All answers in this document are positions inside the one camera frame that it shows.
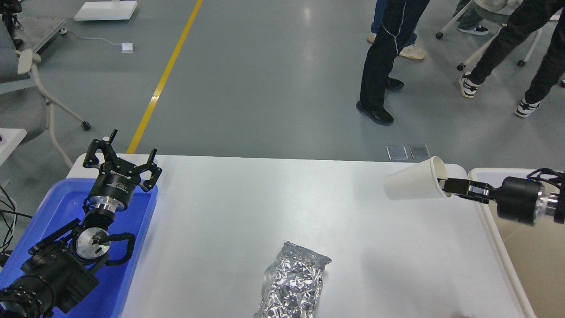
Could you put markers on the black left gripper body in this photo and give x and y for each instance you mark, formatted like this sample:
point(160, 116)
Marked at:
point(113, 181)

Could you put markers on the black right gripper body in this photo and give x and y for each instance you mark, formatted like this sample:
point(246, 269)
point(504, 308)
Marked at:
point(523, 200)

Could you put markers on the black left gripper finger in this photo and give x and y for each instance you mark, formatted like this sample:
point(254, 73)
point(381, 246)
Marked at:
point(150, 166)
point(105, 147)

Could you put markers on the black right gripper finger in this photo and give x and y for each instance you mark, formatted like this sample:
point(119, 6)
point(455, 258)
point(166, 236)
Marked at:
point(457, 184)
point(476, 193)

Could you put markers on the white paper cup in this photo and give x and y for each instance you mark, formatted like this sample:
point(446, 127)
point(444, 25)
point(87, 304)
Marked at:
point(419, 181)

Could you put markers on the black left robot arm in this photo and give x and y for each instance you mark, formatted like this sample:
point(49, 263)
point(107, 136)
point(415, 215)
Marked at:
point(61, 269)

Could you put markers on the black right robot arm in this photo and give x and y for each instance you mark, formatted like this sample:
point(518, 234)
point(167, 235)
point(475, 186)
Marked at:
point(556, 190)

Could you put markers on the right metal floor plate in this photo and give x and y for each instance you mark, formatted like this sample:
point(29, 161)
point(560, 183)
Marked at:
point(419, 152)

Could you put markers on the metal floor plate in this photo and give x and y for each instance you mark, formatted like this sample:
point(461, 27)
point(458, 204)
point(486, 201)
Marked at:
point(397, 152)
point(419, 152)

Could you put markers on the left metal floor plate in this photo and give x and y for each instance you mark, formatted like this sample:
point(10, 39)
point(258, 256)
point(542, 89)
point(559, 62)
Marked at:
point(397, 152)

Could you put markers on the beige plastic bin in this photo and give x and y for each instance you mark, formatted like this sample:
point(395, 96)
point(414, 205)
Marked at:
point(533, 259)

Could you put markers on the grey office chair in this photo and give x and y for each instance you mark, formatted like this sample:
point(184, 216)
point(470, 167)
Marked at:
point(26, 105)

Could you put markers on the white side table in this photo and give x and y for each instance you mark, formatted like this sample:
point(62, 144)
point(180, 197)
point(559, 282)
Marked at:
point(10, 139)

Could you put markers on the white power adapter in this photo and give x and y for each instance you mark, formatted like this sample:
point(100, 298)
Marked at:
point(127, 47)

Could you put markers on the blue plastic bin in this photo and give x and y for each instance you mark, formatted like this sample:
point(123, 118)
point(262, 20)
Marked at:
point(64, 203)

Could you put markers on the person in blue jeans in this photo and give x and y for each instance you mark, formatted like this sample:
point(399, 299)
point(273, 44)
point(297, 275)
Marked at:
point(411, 50)

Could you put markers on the grey platform cart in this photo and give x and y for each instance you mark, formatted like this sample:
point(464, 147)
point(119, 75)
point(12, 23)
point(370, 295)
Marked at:
point(38, 33)

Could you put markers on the white flat board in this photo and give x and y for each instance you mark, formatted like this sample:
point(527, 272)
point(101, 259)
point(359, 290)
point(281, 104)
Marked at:
point(106, 10)

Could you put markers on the person in black tracksuit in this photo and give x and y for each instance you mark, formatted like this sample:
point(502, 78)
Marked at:
point(398, 23)

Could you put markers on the crumpled silver foil bag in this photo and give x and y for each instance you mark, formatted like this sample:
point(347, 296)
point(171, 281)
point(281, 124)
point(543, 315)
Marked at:
point(294, 282)

